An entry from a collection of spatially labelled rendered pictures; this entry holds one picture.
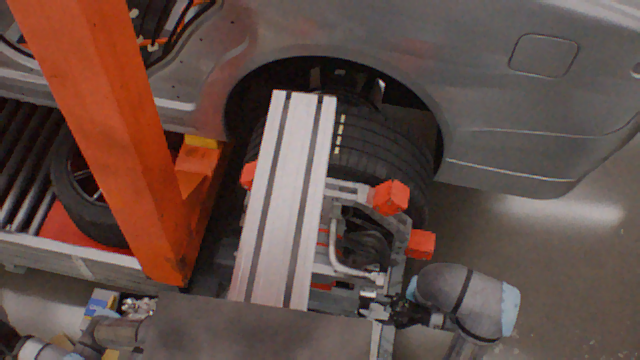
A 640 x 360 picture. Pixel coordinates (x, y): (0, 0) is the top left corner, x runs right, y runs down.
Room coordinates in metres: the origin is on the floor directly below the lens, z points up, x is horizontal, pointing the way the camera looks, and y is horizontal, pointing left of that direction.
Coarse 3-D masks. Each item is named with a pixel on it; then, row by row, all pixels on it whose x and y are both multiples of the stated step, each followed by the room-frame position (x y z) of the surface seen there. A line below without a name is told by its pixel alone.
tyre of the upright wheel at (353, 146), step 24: (264, 120) 1.25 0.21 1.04; (336, 120) 1.16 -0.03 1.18; (360, 120) 1.17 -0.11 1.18; (384, 120) 1.20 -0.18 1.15; (336, 144) 1.08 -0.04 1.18; (360, 144) 1.09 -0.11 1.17; (384, 144) 1.11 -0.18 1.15; (408, 144) 1.15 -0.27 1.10; (336, 168) 1.01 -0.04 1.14; (360, 168) 1.01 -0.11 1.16; (384, 168) 1.03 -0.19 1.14; (408, 168) 1.07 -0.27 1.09; (432, 168) 1.17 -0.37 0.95; (240, 192) 1.05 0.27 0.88; (408, 216) 0.98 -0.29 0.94
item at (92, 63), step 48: (48, 0) 0.84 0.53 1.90; (96, 0) 0.89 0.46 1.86; (48, 48) 0.85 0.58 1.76; (96, 48) 0.84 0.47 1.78; (96, 96) 0.84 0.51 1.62; (144, 96) 0.95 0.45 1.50; (96, 144) 0.85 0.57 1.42; (144, 144) 0.89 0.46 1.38; (144, 192) 0.84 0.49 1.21; (144, 240) 0.85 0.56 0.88; (192, 240) 0.96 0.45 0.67
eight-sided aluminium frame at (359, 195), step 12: (336, 180) 0.98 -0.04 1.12; (324, 192) 0.94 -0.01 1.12; (336, 192) 0.94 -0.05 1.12; (348, 192) 0.97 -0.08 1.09; (360, 192) 0.95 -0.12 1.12; (372, 192) 0.96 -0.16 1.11; (348, 204) 0.92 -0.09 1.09; (360, 204) 0.92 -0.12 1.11; (372, 216) 0.91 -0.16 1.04; (384, 216) 0.91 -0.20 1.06; (396, 216) 0.95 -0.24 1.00; (396, 228) 0.90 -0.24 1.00; (408, 228) 0.92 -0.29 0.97; (396, 240) 0.90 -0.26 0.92; (408, 240) 0.89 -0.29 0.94; (396, 252) 0.90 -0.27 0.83; (348, 264) 0.94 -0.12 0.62; (360, 264) 0.92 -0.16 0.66; (372, 264) 0.91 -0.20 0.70; (396, 264) 0.90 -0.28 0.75
